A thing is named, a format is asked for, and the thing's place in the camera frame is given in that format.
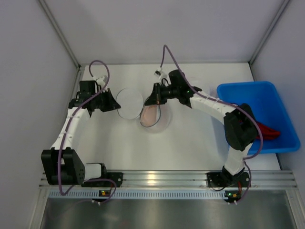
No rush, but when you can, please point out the pink beige bra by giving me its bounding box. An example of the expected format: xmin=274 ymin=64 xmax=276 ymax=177
xmin=140 ymin=105 xmax=161 ymax=128

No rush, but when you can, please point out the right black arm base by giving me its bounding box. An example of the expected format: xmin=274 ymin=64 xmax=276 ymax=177
xmin=206 ymin=167 xmax=250 ymax=191

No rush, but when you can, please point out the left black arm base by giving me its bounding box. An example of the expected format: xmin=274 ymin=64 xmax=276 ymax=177
xmin=81 ymin=172 xmax=123 ymax=187

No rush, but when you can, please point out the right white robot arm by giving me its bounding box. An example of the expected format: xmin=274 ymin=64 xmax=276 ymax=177
xmin=144 ymin=70 xmax=259 ymax=176

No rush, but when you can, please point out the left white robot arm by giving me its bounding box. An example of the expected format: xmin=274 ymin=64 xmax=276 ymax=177
xmin=41 ymin=80 xmax=121 ymax=186

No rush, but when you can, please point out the pink trimmed mesh laundry bag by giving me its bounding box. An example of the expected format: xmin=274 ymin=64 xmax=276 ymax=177
xmin=190 ymin=79 xmax=218 ymax=98

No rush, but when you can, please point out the red bra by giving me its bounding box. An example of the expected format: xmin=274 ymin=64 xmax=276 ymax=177
xmin=257 ymin=122 xmax=281 ymax=141

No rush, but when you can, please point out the blue plastic bin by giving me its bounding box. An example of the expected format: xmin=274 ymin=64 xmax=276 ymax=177
xmin=217 ymin=81 xmax=301 ymax=154

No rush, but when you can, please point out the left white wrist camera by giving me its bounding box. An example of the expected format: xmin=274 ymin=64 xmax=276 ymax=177
xmin=92 ymin=75 xmax=108 ymax=91

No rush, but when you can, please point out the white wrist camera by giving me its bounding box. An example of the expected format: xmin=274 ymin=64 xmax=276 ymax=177
xmin=154 ymin=67 xmax=167 ymax=82
xmin=92 ymin=75 xmax=108 ymax=91

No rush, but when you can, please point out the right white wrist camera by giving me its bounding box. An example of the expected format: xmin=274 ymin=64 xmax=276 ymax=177
xmin=154 ymin=67 xmax=167 ymax=82

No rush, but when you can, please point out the left aluminium frame post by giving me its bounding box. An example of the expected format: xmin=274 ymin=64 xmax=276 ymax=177
xmin=35 ymin=0 xmax=83 ymax=70

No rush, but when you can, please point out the aluminium frame post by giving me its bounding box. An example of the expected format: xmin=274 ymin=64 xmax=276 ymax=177
xmin=35 ymin=0 xmax=83 ymax=70
xmin=248 ymin=0 xmax=292 ymax=68

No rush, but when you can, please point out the aluminium front rail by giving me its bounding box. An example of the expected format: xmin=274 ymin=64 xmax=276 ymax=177
xmin=39 ymin=169 xmax=298 ymax=189

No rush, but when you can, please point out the slotted grey cable duct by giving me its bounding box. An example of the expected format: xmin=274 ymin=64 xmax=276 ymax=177
xmin=49 ymin=189 xmax=240 ymax=200

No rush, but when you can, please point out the right aluminium frame post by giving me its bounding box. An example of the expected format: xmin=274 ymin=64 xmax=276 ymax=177
xmin=248 ymin=0 xmax=292 ymax=68

